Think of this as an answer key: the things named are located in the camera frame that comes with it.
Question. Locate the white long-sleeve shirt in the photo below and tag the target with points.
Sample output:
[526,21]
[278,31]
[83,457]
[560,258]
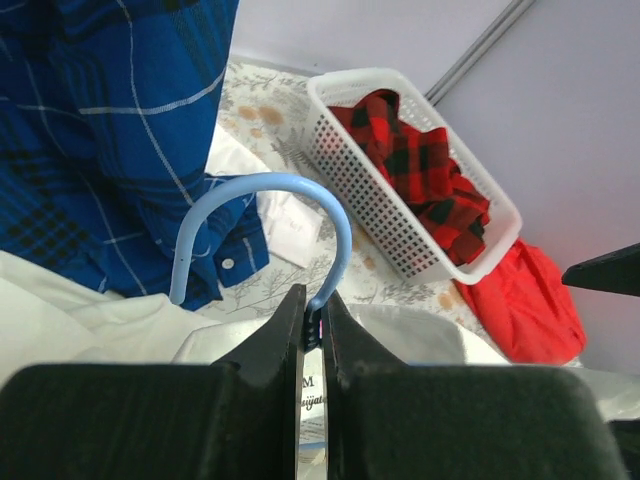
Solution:
[45,317]

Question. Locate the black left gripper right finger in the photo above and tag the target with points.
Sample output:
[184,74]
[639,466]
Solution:
[390,420]

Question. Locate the red cloth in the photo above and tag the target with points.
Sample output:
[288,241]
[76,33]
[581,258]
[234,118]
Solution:
[526,309]

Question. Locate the red black plaid shirt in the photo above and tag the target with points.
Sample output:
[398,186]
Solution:
[418,166]

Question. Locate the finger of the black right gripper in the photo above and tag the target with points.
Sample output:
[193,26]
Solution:
[615,272]

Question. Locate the blue hanger of white shirt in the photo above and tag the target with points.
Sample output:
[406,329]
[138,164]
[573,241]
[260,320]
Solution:
[252,184]

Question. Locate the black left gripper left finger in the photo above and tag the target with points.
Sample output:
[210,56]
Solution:
[237,418]

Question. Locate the white plastic basket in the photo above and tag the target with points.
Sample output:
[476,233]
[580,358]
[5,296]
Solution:
[374,204]

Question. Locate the floral table cover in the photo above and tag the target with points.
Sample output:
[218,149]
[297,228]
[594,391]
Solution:
[264,109]

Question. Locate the blue plaid shirt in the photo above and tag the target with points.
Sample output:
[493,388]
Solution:
[108,110]

